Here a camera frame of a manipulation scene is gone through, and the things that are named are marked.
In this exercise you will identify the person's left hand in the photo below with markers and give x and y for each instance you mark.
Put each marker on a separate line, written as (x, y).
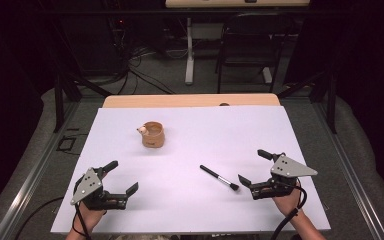
(88, 218)

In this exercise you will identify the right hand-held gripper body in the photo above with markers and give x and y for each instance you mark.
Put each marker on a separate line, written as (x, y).
(290, 168)

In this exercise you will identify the white table sheet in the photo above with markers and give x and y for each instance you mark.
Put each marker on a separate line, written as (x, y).
(193, 206)

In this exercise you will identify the aluminium floor rail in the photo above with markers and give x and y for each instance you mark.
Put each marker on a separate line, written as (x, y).
(26, 186)
(353, 173)

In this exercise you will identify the light wooden desk top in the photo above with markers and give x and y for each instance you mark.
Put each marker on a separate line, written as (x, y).
(236, 3)

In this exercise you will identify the black metal stand frame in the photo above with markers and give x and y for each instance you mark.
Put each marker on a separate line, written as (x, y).
(330, 103)
(59, 106)

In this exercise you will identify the black folding chair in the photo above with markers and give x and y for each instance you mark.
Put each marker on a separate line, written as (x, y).
(250, 43)

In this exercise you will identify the white desk foot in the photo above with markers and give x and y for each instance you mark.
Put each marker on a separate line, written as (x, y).
(267, 75)

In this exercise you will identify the wooden cup with animal figure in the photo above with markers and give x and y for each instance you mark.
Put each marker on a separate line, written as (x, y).
(153, 138)

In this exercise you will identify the light wooden table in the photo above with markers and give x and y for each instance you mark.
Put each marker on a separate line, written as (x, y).
(180, 100)

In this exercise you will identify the white desk leg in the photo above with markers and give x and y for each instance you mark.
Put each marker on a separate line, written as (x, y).
(189, 56)

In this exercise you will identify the black makeup brush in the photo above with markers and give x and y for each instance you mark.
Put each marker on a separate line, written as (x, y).
(217, 176)

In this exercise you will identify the person's right hand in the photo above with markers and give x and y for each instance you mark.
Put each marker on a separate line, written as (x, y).
(288, 204)

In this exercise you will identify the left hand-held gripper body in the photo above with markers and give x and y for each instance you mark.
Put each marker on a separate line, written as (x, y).
(86, 186)

